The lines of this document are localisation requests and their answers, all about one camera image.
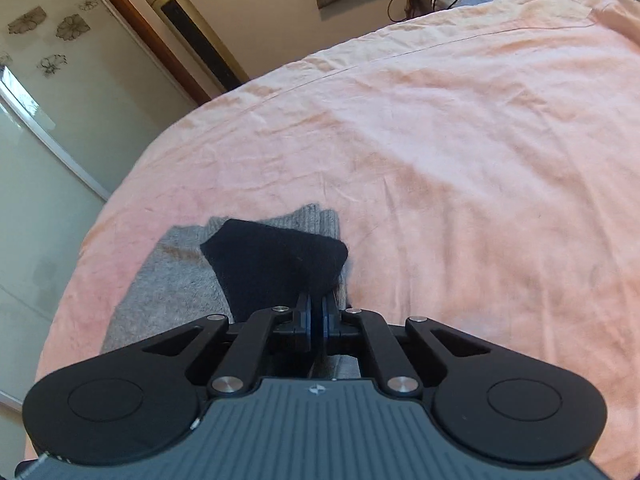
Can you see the white wardrobe sliding door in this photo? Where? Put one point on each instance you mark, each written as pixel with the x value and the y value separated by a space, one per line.
pixel 81 99

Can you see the navy and grey small garment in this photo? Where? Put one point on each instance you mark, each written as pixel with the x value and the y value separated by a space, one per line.
pixel 234 268

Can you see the pink bed blanket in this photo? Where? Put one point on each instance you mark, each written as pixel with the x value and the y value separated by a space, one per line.
pixel 483 162

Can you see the gold tower fan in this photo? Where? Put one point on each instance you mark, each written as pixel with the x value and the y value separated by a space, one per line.
pixel 198 37

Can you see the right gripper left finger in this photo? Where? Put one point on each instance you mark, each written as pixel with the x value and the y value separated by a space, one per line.
pixel 274 342

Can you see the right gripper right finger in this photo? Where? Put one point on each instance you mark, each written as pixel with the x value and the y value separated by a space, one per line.
pixel 360 341

